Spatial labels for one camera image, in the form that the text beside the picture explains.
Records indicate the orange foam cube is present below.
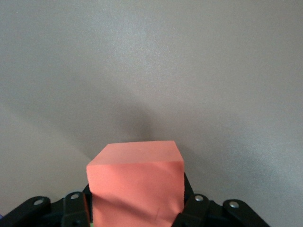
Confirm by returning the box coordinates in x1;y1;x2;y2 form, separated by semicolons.
86;140;185;227

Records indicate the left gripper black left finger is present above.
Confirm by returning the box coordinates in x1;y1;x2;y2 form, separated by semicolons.
0;184;93;227

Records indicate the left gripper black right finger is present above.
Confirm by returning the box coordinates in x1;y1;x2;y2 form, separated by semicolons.
174;174;270;227

